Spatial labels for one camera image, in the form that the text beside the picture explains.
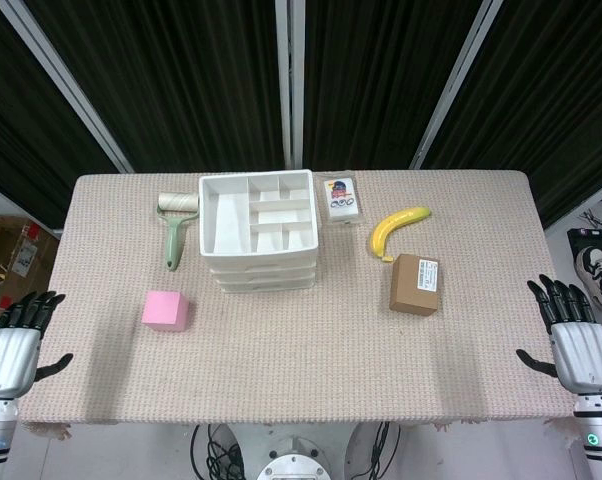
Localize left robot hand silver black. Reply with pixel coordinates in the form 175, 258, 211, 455
0, 291, 75, 399

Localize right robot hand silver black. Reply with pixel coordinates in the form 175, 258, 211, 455
515, 273, 602, 396

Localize brown cardboard box with label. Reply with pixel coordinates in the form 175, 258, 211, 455
388, 253, 442, 316

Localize white drawer organizer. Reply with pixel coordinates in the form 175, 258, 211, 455
198, 168, 322, 295

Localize white black sneaker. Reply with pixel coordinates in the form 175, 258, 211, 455
574, 244, 602, 314

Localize black equipment case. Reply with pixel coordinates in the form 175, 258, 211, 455
566, 227, 602, 261

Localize pink cube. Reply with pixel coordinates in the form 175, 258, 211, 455
141, 290, 191, 333

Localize black pleated curtain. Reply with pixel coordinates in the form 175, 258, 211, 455
0, 0, 123, 227
23, 0, 288, 174
303, 0, 483, 171
420, 0, 602, 229

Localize yellow banana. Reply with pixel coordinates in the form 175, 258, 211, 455
370, 206, 433, 265

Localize beige woven tablecloth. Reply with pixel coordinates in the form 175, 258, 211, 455
18, 169, 598, 442

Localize white packaged card pack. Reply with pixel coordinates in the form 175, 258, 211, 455
320, 174, 368, 226

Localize green handled lint roller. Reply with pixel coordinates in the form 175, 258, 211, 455
155, 192, 201, 273

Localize black cable bundle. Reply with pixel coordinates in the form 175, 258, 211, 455
189, 423, 246, 480
353, 422, 402, 480

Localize grey metal frame pole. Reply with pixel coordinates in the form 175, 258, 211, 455
274, 0, 308, 170
0, 0, 134, 174
409, 0, 505, 170

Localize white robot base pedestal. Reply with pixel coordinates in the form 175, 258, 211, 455
228, 423, 363, 480

